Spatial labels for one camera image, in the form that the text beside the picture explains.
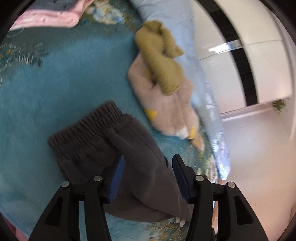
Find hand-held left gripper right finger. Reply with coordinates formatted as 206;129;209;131
172;153;270;241

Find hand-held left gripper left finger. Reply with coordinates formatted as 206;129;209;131
28;155;126;241

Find dark grey pants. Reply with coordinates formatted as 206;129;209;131
48;100;197;223

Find beige fuzzy sweater yellow print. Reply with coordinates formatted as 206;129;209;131
127;54;205;151

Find light blue floral quilt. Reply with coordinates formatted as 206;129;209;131
129;0;232;180

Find teal patterned bedspread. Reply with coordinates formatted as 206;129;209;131
0;0;220;241

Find olive green knit sweater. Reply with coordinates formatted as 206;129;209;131
134;20;185;96

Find small green plant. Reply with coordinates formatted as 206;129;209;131
272;99;287;113

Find white wardrobe with black stripe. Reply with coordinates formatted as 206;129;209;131
188;0;293;115

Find folded pink garment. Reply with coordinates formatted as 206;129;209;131
9;0;94;30

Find folded grey garment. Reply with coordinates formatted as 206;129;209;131
32;0;78;11

